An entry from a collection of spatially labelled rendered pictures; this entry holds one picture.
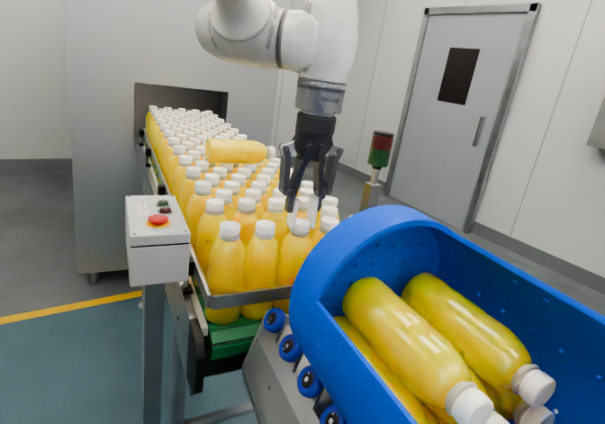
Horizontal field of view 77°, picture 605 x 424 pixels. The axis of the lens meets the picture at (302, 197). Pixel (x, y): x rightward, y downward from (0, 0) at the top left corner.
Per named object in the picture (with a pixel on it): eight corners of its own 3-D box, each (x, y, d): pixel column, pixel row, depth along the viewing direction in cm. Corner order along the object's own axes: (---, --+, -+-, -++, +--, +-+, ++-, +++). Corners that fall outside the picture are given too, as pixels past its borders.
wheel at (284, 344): (299, 350, 61) (307, 355, 62) (294, 327, 65) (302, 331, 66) (278, 364, 62) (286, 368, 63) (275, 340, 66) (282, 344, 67)
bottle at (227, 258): (236, 302, 84) (244, 225, 78) (242, 323, 77) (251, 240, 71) (203, 305, 81) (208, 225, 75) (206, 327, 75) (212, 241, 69)
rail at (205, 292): (206, 308, 73) (207, 294, 72) (142, 133, 206) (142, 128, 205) (211, 308, 73) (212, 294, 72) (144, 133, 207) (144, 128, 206)
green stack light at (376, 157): (374, 166, 112) (378, 150, 111) (363, 161, 118) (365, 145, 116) (392, 167, 115) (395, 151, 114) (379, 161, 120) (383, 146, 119)
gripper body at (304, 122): (305, 113, 67) (298, 165, 70) (347, 117, 71) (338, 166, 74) (289, 107, 73) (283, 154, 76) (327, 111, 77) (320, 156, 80)
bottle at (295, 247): (266, 307, 84) (277, 230, 78) (280, 292, 90) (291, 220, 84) (295, 318, 81) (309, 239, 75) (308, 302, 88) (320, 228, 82)
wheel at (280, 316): (283, 315, 68) (290, 320, 69) (274, 301, 72) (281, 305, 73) (266, 335, 68) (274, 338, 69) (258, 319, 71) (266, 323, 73)
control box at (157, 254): (130, 288, 67) (130, 235, 64) (125, 238, 84) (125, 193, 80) (188, 281, 71) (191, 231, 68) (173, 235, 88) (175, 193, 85)
